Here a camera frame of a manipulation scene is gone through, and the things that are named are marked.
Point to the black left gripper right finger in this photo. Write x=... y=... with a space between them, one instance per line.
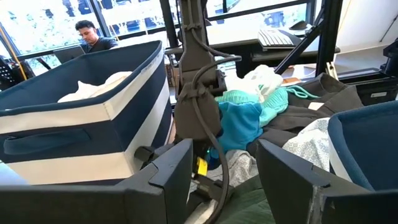
x=311 y=202

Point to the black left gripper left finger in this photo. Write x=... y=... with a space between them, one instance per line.
x=93 y=205

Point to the dark green garment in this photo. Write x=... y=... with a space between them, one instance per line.
x=248 y=205

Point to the white geometric patterned cloth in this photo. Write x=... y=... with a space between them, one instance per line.
x=311 y=146

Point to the cream white towel cloth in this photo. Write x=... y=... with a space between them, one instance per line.
x=93 y=88

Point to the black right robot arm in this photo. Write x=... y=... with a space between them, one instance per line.
x=196 y=93

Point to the teal blue cloth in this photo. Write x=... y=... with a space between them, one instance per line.
x=239 y=124

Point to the blue white fabric bin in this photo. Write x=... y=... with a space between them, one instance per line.
x=367 y=146

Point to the navy white striped fabric bin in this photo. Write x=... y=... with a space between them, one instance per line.
x=77 y=124

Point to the black garment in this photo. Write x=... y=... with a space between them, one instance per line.
x=311 y=115

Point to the mint green knit cloth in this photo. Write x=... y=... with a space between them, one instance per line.
x=273 y=102

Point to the white thin cloth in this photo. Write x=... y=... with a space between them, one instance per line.
x=264 y=81

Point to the black equipment box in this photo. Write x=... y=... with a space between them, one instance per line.
x=373 y=87

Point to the dark office desk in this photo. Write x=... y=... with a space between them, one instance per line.
x=248 y=56

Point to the dark laptop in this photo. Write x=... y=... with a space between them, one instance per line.
x=68 y=53

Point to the black mesh office chair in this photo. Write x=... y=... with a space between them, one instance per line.
x=7 y=73

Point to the white computer keyboard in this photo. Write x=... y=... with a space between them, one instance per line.
x=275 y=38

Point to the person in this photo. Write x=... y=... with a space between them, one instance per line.
x=93 y=39

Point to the yellow pole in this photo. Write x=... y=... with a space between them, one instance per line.
x=14 y=53

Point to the black computer mouse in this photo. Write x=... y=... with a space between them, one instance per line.
x=299 y=25

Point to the black diagonal frame strut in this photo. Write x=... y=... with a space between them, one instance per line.
x=298 y=46

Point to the black metal frame post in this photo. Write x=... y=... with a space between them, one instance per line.
x=329 y=34

